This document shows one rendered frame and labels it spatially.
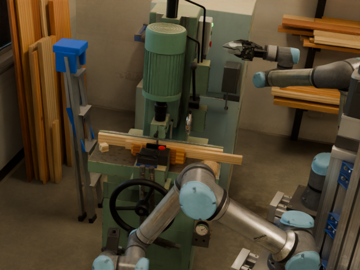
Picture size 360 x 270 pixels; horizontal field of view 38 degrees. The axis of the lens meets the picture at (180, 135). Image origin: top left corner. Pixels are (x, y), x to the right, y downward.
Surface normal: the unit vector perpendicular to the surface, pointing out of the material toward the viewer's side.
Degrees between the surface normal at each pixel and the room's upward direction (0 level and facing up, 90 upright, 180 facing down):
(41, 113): 88
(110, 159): 0
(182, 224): 90
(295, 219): 8
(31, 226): 0
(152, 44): 90
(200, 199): 86
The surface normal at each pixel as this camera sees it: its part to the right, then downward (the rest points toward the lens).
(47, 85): 0.98, 0.11
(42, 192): 0.08, -0.88
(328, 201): -0.43, 0.38
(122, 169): -0.14, 0.44
